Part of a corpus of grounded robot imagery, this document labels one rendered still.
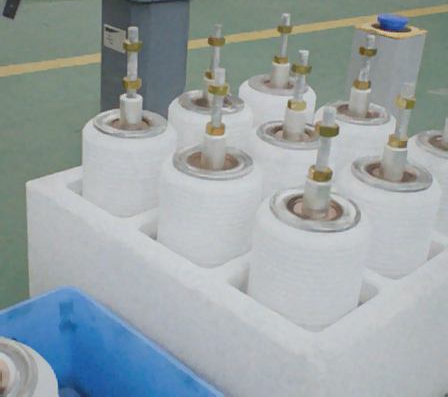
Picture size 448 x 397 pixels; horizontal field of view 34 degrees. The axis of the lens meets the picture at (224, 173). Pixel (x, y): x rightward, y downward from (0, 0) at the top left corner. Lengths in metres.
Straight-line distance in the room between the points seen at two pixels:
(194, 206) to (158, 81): 0.62
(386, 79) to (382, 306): 0.42
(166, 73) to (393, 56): 0.43
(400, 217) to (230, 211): 0.15
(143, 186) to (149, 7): 0.52
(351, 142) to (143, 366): 0.33
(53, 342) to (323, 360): 0.30
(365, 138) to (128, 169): 0.26
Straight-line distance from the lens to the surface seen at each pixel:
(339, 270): 0.59
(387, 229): 0.67
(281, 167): 0.72
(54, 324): 0.74
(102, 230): 0.70
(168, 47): 1.24
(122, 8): 1.22
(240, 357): 0.61
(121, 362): 0.70
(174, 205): 0.65
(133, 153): 0.71
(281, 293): 0.60
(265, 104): 0.87
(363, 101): 0.83
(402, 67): 0.99
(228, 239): 0.66
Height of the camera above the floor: 0.52
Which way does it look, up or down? 24 degrees down
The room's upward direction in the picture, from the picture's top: 5 degrees clockwise
